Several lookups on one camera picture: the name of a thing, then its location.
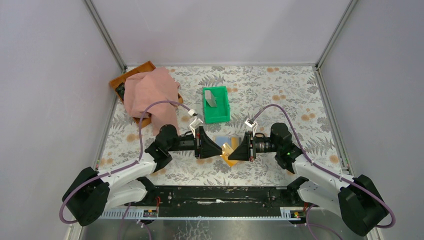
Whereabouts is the gold VIP card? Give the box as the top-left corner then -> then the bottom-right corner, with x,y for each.
221,142 -> 239,167

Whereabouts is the beige card holder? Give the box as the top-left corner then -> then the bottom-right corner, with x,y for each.
211,135 -> 243,155

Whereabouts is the green plastic bin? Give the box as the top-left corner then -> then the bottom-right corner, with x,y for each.
202,86 -> 231,124

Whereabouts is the grey card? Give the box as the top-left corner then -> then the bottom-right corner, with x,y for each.
204,90 -> 217,108

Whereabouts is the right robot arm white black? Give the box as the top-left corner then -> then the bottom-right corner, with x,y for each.
228,123 -> 389,237

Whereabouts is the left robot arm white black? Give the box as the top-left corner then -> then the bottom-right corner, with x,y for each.
59,124 -> 223,227

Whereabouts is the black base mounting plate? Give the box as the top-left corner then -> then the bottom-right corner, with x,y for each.
132,185 -> 310,212

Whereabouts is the pink cloth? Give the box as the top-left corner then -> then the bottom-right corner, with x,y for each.
123,67 -> 180,135

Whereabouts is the brown wooden tray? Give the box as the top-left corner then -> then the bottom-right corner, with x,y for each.
108,61 -> 184,128

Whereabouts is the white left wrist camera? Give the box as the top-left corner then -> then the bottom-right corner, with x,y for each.
189,116 -> 204,136

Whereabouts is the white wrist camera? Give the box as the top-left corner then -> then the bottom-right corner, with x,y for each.
189,116 -> 204,136
244,118 -> 258,136

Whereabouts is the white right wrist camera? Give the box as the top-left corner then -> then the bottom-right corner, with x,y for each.
244,118 -> 258,136

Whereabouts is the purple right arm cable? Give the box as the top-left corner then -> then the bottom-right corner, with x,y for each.
251,103 -> 396,229

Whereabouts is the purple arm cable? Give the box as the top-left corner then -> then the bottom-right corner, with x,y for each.
58,100 -> 196,225
251,103 -> 396,229

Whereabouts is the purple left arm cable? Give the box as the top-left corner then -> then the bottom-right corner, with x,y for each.
58,100 -> 196,225

